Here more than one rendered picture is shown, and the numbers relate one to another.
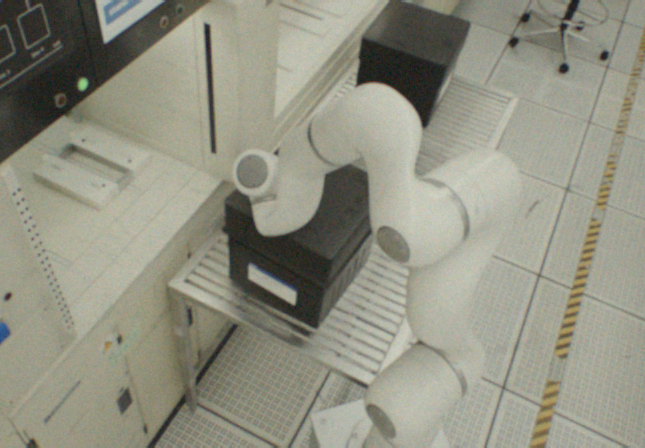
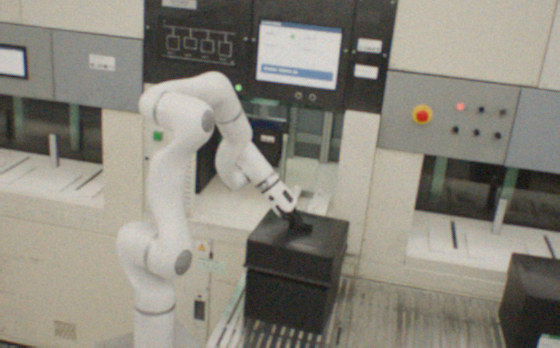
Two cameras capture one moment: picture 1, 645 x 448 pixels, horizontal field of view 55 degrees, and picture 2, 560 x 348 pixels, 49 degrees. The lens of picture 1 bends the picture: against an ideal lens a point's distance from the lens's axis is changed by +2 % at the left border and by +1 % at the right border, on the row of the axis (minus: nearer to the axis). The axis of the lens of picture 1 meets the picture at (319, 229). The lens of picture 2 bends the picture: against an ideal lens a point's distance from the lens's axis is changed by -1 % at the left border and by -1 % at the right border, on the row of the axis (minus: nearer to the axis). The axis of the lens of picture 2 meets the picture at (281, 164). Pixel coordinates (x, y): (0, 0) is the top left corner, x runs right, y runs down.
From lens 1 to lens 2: 1.86 m
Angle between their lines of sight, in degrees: 67
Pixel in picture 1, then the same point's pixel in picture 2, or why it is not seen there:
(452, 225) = (151, 98)
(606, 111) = not seen: outside the picture
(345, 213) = (290, 242)
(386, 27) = (543, 262)
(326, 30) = not seen: hidden behind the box
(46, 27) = (230, 52)
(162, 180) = not seen: hidden behind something
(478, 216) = (162, 106)
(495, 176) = (183, 101)
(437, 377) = (146, 231)
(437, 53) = (540, 290)
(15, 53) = (213, 53)
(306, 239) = (258, 230)
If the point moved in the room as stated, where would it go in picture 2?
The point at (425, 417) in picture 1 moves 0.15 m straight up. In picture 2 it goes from (124, 236) to (123, 186)
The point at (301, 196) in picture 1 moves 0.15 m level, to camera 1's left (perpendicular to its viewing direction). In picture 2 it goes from (222, 150) to (219, 134)
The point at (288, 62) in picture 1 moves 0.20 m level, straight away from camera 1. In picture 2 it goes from (476, 252) to (520, 249)
